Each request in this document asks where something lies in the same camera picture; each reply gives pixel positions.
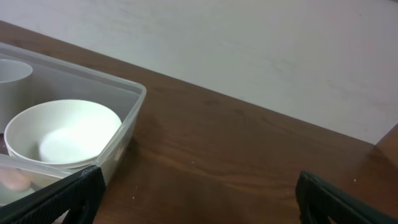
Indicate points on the clear plastic storage box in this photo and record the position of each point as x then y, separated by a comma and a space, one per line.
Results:
54, 79

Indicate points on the grey plastic cup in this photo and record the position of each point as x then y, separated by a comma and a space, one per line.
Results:
16, 88

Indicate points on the white plastic bowl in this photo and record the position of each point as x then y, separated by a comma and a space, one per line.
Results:
62, 133

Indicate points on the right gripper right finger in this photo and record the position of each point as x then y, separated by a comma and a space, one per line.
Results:
320, 202

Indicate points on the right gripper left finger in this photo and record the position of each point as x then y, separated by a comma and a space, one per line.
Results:
79, 196

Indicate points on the white plastic fork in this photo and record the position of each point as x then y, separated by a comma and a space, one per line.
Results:
14, 180

